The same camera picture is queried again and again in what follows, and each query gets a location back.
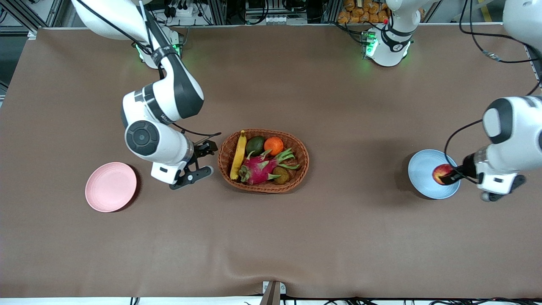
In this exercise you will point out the pink dragon fruit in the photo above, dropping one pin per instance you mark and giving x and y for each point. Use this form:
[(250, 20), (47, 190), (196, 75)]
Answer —
[(258, 169)]

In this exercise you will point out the bag of orange snacks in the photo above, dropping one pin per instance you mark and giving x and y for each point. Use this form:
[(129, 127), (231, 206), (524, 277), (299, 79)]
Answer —
[(360, 12)]

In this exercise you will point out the red apple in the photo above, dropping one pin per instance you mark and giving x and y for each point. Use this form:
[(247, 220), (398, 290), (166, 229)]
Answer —
[(441, 171)]

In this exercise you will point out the yellow banana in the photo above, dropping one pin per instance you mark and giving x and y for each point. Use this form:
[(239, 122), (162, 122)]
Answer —
[(239, 154)]

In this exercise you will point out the blue plate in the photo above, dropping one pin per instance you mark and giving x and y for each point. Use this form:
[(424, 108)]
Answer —
[(421, 173)]

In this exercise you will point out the pink plate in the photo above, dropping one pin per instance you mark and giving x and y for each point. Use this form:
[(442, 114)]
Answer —
[(111, 187)]

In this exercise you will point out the brown kiwi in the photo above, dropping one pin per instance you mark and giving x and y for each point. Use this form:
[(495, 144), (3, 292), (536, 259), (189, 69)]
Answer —
[(281, 175)]

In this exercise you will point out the brown table cloth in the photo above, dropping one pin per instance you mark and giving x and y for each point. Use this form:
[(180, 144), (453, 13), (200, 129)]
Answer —
[(271, 237)]

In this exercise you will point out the orange fruit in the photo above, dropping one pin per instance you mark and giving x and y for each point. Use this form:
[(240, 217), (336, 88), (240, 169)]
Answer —
[(274, 145)]

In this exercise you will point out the white power strip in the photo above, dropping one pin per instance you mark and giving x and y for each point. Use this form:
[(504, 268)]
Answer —
[(184, 10)]

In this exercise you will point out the green avocado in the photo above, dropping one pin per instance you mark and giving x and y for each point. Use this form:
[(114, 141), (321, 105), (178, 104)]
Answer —
[(255, 146)]

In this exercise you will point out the brown wicker basket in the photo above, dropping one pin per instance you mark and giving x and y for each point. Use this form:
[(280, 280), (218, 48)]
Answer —
[(302, 159)]

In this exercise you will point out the metal camera bracket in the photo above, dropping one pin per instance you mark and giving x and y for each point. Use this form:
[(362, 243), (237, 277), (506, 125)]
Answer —
[(273, 292)]

